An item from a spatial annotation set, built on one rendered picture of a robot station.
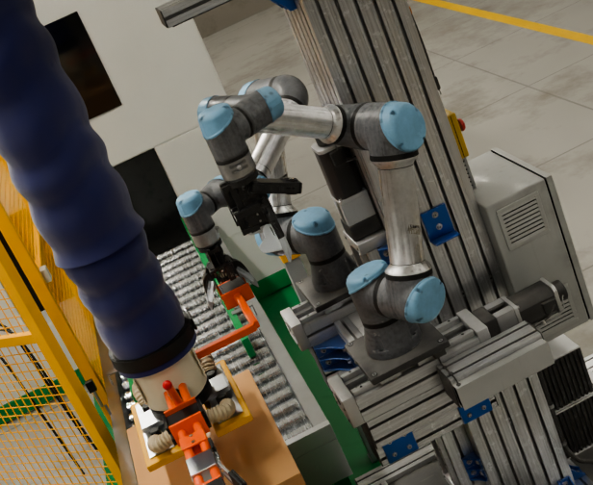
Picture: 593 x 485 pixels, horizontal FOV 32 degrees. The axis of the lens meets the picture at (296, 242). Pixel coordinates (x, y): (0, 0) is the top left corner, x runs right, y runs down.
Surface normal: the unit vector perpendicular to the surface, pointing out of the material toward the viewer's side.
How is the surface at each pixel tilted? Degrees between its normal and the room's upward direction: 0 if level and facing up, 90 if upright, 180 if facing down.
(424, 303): 97
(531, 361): 90
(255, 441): 0
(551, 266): 90
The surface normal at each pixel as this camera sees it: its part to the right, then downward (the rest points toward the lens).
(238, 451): -0.37, -0.85
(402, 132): 0.61, -0.05
